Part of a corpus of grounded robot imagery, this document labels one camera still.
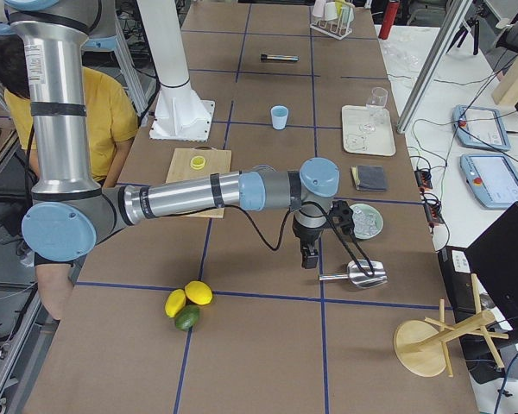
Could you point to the green bowl of ice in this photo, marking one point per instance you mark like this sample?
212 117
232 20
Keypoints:
368 221

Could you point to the steel muddler black tip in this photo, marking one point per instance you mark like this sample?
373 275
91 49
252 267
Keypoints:
266 57

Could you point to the yellow cup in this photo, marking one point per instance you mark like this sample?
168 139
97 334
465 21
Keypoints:
340 6

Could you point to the cream bear tray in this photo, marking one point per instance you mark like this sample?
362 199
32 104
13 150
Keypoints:
366 133

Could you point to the teach pendant tablet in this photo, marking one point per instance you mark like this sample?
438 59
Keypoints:
492 178
480 127

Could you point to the black camera tripod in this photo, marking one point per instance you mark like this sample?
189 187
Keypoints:
469 26

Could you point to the green avocado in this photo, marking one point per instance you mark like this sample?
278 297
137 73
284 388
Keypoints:
187 317

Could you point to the green cup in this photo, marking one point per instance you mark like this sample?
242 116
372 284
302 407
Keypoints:
350 17

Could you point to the grey folded cloth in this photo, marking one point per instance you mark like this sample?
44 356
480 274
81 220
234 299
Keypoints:
369 178

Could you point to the black laptop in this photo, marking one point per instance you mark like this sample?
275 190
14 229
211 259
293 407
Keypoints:
493 257

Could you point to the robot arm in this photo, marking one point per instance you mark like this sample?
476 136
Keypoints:
71 214

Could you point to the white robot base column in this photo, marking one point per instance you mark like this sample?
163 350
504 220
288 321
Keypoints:
180 114

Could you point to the lower teach pendant tablet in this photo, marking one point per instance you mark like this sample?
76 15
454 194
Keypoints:
492 178

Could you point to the wooden cutting board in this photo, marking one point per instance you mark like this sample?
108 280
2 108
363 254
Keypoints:
217 161

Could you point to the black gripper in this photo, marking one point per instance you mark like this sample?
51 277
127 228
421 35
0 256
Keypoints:
306 236

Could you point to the upper teach pendant tablet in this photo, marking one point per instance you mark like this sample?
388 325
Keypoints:
480 127

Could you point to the white wire cup rack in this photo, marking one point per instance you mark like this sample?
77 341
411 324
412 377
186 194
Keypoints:
332 28

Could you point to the red bottle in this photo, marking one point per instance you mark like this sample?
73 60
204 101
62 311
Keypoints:
388 20

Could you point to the aluminium frame post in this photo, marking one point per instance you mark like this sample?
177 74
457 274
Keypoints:
443 40

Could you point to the yellow lemon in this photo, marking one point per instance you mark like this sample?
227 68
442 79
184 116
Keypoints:
175 302
198 292

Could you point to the person in yellow shirt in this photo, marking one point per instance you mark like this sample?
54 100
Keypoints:
112 125

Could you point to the light blue cup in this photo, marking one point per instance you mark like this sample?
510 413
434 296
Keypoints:
279 115

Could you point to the wooden mug tree stand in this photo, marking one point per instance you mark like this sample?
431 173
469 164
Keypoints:
421 346

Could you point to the metal ice scoop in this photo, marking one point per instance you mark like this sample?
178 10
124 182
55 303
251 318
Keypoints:
363 275

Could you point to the clear wine glass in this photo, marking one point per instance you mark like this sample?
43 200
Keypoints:
375 103

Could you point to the white cup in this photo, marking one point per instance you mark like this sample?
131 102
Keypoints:
330 11

